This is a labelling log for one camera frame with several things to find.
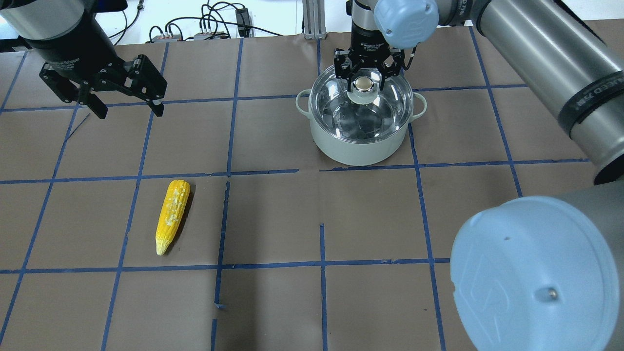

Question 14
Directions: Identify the yellow corn cob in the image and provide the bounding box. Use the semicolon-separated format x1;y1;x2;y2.
155;179;190;256

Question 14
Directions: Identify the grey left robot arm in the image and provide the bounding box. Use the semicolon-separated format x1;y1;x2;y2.
1;0;167;118

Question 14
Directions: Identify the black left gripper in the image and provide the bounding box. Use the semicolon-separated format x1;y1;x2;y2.
22;11;168;119

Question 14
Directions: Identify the glass pot lid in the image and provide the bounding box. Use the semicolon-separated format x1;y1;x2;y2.
309;66;423;144

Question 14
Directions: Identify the pale green cooking pot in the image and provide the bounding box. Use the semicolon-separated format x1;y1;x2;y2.
295;89;428;167

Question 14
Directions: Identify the aluminium frame post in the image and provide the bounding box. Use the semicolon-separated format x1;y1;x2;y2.
301;0;326;40

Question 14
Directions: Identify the black power adapter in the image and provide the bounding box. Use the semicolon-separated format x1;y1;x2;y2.
235;7;252;38

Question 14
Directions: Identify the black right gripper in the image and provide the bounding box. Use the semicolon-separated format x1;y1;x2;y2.
334;28;405;92

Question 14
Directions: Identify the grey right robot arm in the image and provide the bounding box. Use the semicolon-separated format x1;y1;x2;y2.
335;0;623;351

